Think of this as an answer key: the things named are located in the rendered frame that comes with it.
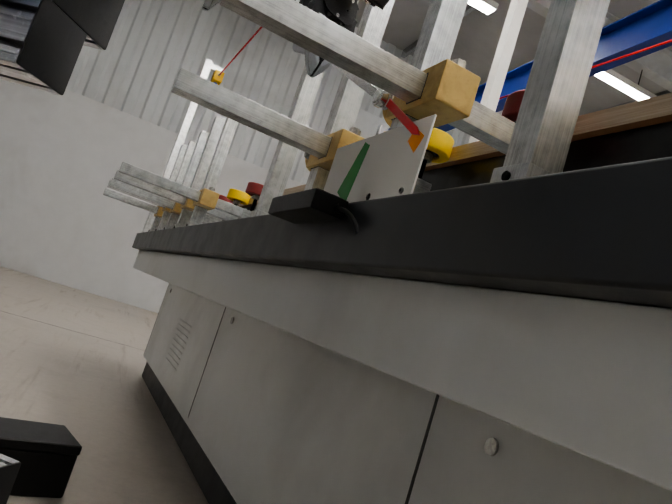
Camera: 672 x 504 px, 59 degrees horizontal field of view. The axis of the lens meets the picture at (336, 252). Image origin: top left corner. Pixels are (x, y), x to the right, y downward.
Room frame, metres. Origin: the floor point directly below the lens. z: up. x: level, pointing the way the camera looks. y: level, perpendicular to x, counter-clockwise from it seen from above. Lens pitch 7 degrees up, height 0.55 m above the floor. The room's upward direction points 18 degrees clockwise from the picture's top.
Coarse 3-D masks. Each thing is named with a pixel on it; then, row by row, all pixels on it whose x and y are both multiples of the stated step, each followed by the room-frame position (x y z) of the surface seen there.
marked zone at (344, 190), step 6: (366, 144) 0.76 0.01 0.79; (366, 150) 0.75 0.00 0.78; (360, 156) 0.77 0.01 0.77; (354, 162) 0.78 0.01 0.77; (360, 162) 0.76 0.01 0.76; (354, 168) 0.77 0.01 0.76; (348, 174) 0.78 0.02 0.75; (354, 174) 0.77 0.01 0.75; (348, 180) 0.78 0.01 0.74; (354, 180) 0.76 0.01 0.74; (342, 186) 0.79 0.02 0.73; (348, 186) 0.77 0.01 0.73; (342, 192) 0.78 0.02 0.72; (348, 192) 0.77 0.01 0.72
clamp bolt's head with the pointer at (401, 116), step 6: (378, 90) 0.72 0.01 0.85; (378, 96) 0.72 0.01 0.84; (390, 96) 0.72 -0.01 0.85; (390, 102) 0.72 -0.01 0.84; (384, 108) 0.74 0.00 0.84; (390, 108) 0.71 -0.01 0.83; (396, 108) 0.70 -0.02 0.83; (396, 114) 0.69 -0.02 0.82; (402, 114) 0.68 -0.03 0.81; (402, 120) 0.67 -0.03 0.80; (408, 120) 0.66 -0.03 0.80; (408, 126) 0.65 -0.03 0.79; (414, 126) 0.64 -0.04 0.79; (414, 132) 0.64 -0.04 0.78
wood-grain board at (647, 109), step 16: (656, 96) 0.62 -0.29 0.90; (592, 112) 0.70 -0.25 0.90; (608, 112) 0.68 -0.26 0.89; (624, 112) 0.66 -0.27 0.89; (640, 112) 0.63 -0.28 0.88; (656, 112) 0.62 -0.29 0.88; (576, 128) 0.72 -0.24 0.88; (592, 128) 0.69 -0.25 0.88; (608, 128) 0.67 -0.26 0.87; (624, 128) 0.66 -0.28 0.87; (464, 144) 0.94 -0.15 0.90; (480, 144) 0.90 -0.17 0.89; (448, 160) 0.98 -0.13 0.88; (464, 160) 0.94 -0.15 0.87; (288, 192) 1.73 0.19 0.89
